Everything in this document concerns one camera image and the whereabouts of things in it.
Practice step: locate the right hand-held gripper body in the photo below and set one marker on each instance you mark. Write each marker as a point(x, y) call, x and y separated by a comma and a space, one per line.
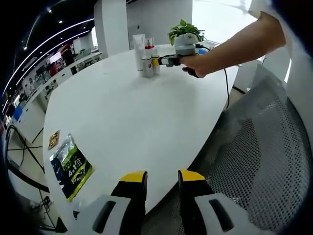
point(185, 45)

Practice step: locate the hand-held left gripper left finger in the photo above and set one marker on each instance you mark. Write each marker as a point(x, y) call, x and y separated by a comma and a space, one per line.
point(129, 208)

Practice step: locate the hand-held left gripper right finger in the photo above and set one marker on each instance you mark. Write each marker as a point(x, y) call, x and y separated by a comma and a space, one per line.
point(193, 208)

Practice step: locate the red collar skincare bottle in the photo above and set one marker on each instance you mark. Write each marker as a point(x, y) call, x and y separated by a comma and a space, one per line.
point(149, 52)

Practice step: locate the white skincare tube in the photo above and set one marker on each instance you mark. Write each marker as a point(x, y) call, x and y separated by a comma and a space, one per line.
point(138, 49)

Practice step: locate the person's right hand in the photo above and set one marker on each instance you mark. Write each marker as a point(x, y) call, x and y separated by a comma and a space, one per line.
point(198, 64)

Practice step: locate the green potted plant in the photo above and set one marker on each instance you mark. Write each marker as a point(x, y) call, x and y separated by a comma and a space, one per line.
point(181, 29)

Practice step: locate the blue tissue box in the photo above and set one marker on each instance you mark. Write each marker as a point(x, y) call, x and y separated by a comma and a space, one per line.
point(201, 51)

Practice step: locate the dark green foil pouch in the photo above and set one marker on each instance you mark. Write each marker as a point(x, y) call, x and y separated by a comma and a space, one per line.
point(71, 169)

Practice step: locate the grey mesh office chair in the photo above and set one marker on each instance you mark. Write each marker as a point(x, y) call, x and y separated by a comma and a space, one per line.
point(256, 159)

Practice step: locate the white power strip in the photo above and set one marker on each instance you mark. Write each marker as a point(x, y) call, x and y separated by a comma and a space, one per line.
point(47, 199)

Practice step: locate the small gold packet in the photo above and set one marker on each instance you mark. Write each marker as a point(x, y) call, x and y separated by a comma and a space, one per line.
point(53, 140)

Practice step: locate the black monitor stand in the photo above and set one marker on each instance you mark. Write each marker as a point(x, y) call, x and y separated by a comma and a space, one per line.
point(29, 180)

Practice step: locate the person's white shirt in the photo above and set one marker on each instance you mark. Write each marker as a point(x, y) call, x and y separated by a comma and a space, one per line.
point(298, 68)

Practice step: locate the long white counter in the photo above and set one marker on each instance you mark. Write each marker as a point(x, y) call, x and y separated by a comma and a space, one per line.
point(31, 115)

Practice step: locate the blue bin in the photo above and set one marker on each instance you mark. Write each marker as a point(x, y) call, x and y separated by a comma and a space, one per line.
point(18, 113)

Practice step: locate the wall display screen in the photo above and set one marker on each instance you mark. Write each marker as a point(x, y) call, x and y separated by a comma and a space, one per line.
point(55, 57)

